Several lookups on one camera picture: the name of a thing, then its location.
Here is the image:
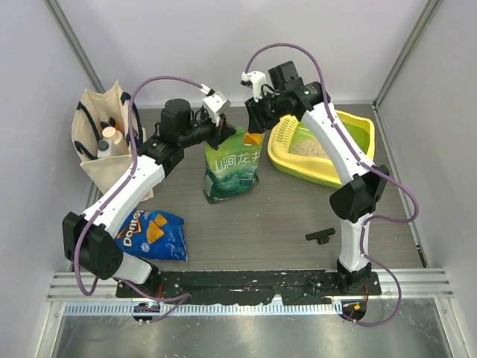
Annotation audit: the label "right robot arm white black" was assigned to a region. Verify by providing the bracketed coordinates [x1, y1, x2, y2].
[241, 61, 389, 295]

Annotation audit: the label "yellow plastic scoop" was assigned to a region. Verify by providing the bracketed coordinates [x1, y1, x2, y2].
[244, 133, 262, 145]

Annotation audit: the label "yellow green litter box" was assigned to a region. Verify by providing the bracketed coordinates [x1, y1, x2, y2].
[268, 110, 376, 189]

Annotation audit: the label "blue Doritos chip bag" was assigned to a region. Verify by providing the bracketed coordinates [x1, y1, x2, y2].
[116, 210, 188, 262]

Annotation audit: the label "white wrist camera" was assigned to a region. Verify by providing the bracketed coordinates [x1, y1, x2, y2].
[200, 84, 230, 127]
[241, 71, 267, 102]

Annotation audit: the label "clean litter pellets in box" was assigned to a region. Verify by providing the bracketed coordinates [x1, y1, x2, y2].
[289, 137, 329, 160]

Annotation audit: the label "white bottle in tote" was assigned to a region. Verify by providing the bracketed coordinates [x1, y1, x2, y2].
[102, 127, 124, 145]

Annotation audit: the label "black bag clip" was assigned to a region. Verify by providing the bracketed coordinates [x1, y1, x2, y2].
[305, 227, 336, 245]

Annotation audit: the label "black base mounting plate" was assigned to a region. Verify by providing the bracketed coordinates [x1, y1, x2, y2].
[137, 270, 382, 306]

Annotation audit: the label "green cat litter bag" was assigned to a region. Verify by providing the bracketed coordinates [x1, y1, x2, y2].
[203, 127, 262, 204]

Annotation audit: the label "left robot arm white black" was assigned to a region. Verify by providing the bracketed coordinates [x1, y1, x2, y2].
[62, 92, 236, 298]

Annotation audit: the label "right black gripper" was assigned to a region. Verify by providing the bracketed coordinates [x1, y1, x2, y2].
[246, 89, 286, 134]

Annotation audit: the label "grey capped bottle in tote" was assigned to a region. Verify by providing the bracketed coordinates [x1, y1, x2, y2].
[97, 139, 116, 159]

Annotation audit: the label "beige canvas tote bag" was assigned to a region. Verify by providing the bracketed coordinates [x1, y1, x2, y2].
[71, 82, 146, 193]

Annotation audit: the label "aluminium rail frame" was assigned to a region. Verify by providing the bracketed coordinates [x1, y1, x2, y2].
[47, 268, 453, 321]

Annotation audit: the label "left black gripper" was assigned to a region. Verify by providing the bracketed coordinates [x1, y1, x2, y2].
[179, 110, 236, 150]

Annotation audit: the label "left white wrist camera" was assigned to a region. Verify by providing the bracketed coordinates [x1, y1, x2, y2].
[200, 84, 230, 127]

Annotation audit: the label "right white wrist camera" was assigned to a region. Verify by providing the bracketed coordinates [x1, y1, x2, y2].
[241, 71, 267, 102]

